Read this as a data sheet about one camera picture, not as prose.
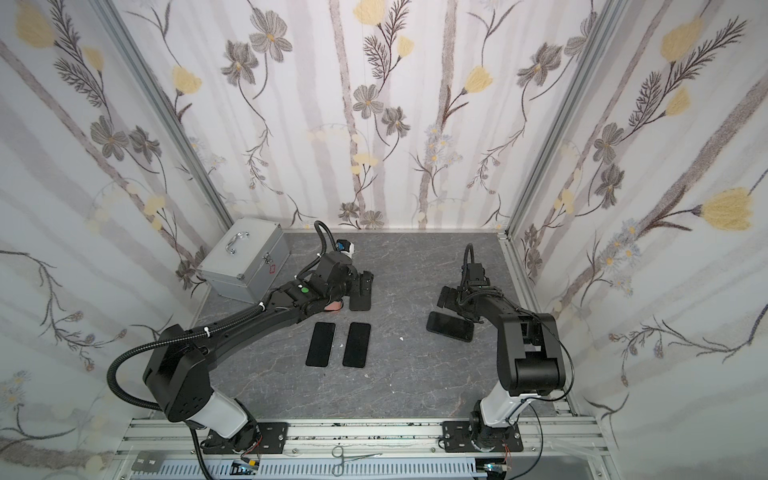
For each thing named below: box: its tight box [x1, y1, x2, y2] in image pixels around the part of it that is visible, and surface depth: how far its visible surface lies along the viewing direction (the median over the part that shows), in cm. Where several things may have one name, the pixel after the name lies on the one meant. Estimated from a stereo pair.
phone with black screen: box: [305, 322, 336, 367], surface depth 91 cm
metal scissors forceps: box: [331, 445, 383, 477], surface depth 73 cm
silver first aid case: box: [197, 218, 291, 305], surface depth 96 cm
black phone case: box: [349, 271, 374, 311], surface depth 100 cm
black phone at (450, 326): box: [426, 311, 474, 342], surface depth 97 cm
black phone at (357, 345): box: [342, 322, 371, 368], surface depth 91 cm
